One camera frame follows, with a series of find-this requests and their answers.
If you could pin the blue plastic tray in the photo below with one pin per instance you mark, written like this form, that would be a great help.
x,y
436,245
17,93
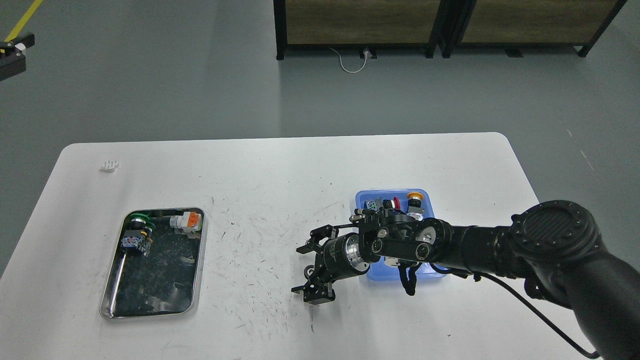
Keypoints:
x,y
380,271

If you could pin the green push button switch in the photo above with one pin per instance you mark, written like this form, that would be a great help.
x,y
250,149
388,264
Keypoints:
x,y
136,238

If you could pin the yellow push button switch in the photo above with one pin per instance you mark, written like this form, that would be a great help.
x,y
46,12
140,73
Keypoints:
x,y
414,205

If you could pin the small white plastic clip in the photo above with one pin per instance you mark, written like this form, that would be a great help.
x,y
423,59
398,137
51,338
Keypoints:
x,y
109,166

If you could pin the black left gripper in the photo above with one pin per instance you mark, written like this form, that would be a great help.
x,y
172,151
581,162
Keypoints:
x,y
12,62

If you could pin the right wooden cabinet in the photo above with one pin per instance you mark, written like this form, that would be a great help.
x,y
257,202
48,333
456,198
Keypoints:
x,y
512,25

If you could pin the left wooden cabinet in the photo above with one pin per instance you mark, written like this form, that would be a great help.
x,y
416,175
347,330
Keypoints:
x,y
359,24

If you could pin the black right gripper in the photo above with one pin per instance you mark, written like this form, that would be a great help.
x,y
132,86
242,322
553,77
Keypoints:
x,y
337,258

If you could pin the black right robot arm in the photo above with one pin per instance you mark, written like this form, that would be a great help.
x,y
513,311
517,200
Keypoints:
x,y
551,257

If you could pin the stainless steel tray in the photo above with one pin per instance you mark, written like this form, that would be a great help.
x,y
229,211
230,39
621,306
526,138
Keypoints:
x,y
167,282

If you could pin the red push button switch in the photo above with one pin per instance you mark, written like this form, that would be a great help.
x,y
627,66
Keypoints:
x,y
378,204

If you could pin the wooden cabinet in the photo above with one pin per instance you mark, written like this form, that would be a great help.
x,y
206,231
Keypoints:
x,y
512,25
359,24

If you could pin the orange white connector block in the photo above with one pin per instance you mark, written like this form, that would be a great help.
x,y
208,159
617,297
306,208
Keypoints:
x,y
189,223

